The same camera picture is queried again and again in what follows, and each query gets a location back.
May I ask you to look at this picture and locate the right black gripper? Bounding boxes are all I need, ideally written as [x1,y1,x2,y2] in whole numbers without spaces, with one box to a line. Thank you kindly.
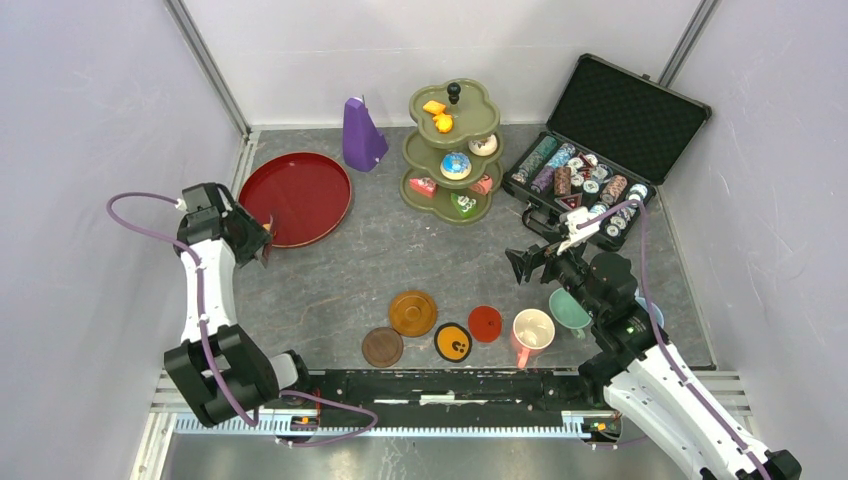
[504,230,603,319]

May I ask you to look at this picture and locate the metal tongs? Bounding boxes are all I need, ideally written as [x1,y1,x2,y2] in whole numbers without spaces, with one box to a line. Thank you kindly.
[260,214,276,267]

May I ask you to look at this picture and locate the green cake slice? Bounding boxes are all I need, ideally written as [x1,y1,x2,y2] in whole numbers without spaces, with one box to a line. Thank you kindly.
[450,193,477,219]

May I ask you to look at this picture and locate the pink roll cake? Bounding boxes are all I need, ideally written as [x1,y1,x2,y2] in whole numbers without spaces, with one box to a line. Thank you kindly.
[469,174,494,195]

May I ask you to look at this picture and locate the blue frosted donut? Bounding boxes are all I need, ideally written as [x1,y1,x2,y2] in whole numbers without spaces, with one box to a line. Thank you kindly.
[440,152,472,180]

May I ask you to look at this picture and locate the chocolate cream donut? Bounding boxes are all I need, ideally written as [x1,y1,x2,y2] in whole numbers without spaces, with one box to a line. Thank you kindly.
[468,134,499,157]

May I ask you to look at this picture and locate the pink cake slice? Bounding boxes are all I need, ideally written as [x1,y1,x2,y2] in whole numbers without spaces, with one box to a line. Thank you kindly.
[408,177,438,199]

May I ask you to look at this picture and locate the small orange pastry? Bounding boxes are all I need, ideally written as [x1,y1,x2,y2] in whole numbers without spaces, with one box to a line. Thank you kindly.
[433,113,454,134]

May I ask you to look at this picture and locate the orange square pastry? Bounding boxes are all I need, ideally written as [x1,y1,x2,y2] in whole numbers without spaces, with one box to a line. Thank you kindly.
[422,100,446,116]

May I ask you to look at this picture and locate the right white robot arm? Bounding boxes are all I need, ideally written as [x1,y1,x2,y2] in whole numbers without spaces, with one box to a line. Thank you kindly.
[505,245,802,479]

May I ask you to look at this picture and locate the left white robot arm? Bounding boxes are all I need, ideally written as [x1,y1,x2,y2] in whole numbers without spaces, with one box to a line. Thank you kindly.
[164,182,314,427]

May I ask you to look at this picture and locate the teal mug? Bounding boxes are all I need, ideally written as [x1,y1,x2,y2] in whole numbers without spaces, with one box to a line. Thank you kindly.
[548,288,592,340]

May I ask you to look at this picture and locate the red triangle all-in button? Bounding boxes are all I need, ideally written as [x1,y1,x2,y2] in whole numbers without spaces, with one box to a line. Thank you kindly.
[554,193,583,211]

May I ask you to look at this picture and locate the red round tray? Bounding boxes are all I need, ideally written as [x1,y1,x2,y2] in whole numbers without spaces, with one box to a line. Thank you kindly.
[238,152,353,248]

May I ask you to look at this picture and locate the pink cream mug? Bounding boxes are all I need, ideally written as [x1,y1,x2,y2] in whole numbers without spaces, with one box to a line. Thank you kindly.
[510,309,556,369]

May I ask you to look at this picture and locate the red round coaster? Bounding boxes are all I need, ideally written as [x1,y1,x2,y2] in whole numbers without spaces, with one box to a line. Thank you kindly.
[468,305,503,343]

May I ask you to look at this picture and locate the black yellow round coaster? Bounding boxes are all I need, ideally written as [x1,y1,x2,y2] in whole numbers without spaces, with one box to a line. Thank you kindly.
[434,322,473,363]

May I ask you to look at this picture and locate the green three-tier serving stand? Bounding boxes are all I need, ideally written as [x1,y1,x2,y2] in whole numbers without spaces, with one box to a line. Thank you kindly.
[399,78,504,226]

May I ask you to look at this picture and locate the light wooden round coaster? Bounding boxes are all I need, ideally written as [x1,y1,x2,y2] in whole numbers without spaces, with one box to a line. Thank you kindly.
[388,290,438,338]

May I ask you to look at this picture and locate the blue mug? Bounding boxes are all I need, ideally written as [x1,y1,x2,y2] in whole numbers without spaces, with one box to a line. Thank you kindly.
[634,296,665,329]

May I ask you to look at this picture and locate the black poker chip case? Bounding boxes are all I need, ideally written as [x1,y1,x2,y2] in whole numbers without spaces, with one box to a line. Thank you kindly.
[501,53,712,236]

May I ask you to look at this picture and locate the purple metronome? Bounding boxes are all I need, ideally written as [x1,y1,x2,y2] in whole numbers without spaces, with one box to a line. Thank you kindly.
[342,97,389,173]

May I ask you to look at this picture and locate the dark wooden round coaster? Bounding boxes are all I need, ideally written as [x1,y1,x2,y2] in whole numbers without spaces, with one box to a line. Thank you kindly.
[361,327,404,368]

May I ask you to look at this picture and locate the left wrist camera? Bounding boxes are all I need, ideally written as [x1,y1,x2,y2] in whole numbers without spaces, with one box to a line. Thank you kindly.
[182,182,225,226]

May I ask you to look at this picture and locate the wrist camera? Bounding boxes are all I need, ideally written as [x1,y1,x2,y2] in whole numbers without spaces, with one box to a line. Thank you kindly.
[182,182,225,226]
[556,207,606,255]

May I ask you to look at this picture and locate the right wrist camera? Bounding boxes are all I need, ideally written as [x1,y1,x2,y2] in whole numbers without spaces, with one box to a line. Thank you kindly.
[556,207,606,255]

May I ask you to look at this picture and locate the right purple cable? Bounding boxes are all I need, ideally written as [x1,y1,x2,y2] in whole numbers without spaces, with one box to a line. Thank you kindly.
[579,198,773,480]

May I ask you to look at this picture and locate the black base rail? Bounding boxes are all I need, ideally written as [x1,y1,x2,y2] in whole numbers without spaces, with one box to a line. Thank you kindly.
[266,368,620,433]

